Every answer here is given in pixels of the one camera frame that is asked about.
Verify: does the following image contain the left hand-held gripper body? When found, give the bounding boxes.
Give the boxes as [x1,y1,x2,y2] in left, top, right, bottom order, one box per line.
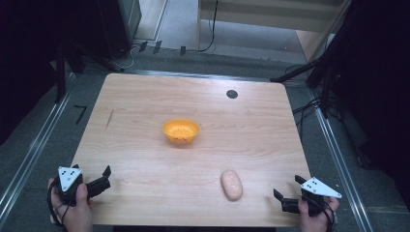
[55,166,112,206]

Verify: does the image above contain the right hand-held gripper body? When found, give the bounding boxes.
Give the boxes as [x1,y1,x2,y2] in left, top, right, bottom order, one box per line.
[281,176,343,217]

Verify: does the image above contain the orange plastic bowl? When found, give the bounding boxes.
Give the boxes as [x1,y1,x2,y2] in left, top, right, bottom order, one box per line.
[161,118,201,145]

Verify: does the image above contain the person's right hand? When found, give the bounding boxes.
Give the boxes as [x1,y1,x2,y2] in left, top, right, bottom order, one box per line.
[297,195,341,232]

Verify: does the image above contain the person's left hand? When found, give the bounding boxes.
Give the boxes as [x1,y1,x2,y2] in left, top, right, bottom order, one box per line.
[47,178,95,232]

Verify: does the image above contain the black metal stand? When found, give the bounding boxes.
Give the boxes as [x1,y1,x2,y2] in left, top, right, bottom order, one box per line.
[53,40,126,104]
[270,52,337,120]

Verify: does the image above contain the dark cabinet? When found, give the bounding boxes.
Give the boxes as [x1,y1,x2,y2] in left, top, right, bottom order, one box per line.
[96,0,143,61]

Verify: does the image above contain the white shelf unit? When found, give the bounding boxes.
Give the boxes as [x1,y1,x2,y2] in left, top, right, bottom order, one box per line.
[195,0,353,63]

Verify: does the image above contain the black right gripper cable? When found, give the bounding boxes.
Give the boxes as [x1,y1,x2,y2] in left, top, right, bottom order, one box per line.
[306,193,337,228]

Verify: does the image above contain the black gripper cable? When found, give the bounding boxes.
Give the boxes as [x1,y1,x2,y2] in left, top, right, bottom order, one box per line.
[46,180,72,230]
[306,193,337,228]

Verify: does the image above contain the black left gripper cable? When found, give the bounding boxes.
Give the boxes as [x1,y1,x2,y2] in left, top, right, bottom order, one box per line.
[46,180,72,230]

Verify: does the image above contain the metal floor rail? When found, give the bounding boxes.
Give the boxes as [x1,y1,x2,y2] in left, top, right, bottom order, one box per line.
[0,72,78,224]
[308,89,375,232]

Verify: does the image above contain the black floor cables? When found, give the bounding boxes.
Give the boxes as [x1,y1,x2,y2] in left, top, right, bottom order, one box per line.
[290,96,324,143]

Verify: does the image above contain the white floor cable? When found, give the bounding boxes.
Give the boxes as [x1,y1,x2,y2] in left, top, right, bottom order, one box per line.
[119,43,143,71]

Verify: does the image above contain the black hanging cable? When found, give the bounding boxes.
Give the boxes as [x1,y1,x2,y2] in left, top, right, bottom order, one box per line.
[196,0,220,54]

